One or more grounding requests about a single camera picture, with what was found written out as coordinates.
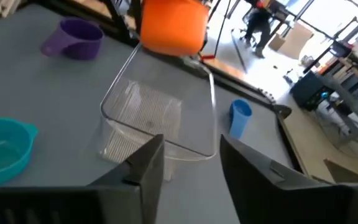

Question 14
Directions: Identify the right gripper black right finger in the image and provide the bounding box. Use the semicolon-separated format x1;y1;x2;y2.
219;134;352;224

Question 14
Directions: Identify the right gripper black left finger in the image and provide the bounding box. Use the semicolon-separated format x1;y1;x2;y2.
88;134;166;224

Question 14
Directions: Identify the blue measuring cup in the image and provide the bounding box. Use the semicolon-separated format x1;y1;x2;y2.
228;98;254;140

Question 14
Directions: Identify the teal measuring cup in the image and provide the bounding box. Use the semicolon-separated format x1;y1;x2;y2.
0;116;39;187

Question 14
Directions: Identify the orange measuring cup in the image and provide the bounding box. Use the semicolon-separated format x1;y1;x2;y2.
140;0;210;57

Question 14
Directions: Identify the clear plastic basket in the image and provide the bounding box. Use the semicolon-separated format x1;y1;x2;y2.
98;42;219;183

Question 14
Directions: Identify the black cabinet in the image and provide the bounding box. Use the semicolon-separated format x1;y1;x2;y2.
290;70;326;111

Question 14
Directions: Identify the cardboard box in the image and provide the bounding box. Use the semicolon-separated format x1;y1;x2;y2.
268;22;315;60

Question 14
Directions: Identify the person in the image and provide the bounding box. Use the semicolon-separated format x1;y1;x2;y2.
244;0;275;59

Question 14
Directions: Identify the black tripod rod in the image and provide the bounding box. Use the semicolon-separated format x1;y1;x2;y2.
213;0;232;58

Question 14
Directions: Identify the black table corner bracket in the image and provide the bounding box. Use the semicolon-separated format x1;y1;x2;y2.
273;104;293;119

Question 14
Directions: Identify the black frame post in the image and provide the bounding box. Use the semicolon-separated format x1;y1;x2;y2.
98;0;142;44

